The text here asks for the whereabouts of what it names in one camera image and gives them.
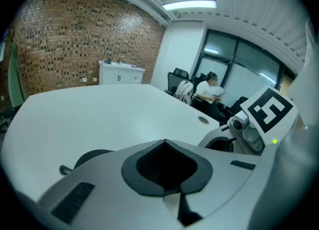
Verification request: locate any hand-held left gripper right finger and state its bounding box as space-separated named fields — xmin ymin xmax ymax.
xmin=164 ymin=139 xmax=262 ymax=227

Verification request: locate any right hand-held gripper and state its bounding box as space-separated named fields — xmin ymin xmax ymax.
xmin=198 ymin=86 xmax=299 ymax=155

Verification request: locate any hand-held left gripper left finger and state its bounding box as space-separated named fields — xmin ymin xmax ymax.
xmin=37 ymin=139 xmax=180 ymax=230

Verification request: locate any black office chair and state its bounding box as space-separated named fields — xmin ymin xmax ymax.
xmin=225 ymin=96 xmax=250 ymax=123
xmin=190 ymin=72 xmax=208 ymax=109
xmin=164 ymin=67 xmax=190 ymax=96

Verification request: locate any white and black backpack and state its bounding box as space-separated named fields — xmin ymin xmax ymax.
xmin=173 ymin=80 xmax=194 ymax=106

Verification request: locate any black framed glass partition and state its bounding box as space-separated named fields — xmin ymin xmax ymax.
xmin=191 ymin=28 xmax=291 ymax=115

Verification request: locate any white cabinet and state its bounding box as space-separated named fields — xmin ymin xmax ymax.
xmin=98 ymin=59 xmax=146 ymax=86

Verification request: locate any green hanging cloth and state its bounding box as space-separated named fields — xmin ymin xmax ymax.
xmin=8 ymin=41 xmax=26 ymax=108

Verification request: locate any rectangular ceiling light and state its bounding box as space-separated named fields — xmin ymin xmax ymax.
xmin=161 ymin=0 xmax=217 ymax=11

